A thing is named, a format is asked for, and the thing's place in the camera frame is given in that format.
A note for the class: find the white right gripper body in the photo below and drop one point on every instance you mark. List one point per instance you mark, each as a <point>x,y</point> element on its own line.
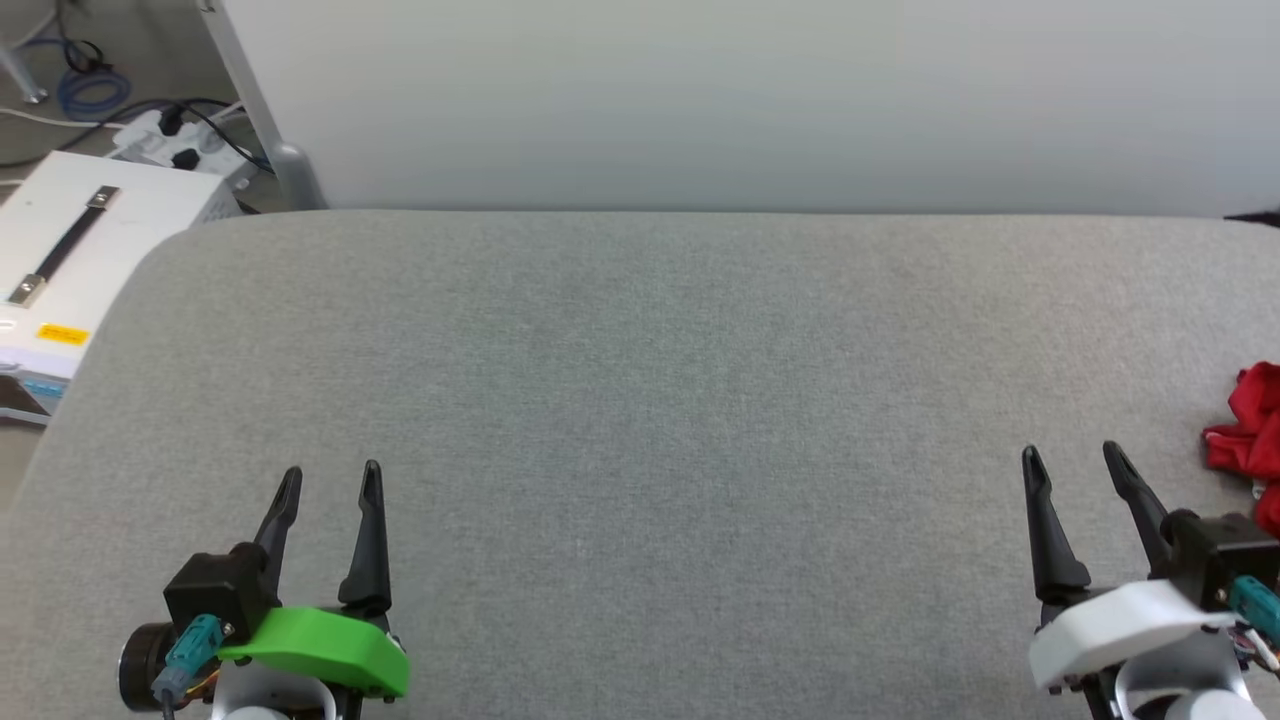
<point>1120,625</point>

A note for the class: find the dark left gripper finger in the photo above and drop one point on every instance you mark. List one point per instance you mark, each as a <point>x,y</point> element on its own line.
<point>280,530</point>
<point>370,540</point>

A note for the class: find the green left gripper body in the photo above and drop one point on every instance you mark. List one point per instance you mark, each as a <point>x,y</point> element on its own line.
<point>320,645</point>

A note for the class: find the grey metal stand leg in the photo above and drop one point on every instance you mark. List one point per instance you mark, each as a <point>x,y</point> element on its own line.
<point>22,75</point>

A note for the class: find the white partition panel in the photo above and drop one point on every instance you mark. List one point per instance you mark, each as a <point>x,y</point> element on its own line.
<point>750,100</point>

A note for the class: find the white power strip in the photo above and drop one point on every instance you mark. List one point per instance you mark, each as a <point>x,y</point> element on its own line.
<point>190,145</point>

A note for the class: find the red white basketball jersey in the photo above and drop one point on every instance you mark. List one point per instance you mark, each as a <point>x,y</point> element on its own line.
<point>1250,430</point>

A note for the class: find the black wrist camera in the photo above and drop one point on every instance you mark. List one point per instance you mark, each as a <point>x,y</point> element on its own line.
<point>220,590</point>
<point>1220,555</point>

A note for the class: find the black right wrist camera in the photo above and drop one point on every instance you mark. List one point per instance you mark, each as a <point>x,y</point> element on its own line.
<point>1220,555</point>

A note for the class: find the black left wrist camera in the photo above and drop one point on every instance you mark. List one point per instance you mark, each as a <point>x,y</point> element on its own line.
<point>220,590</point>

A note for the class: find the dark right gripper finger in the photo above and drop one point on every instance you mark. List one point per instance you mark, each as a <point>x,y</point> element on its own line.
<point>1050,530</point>
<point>1140,505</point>

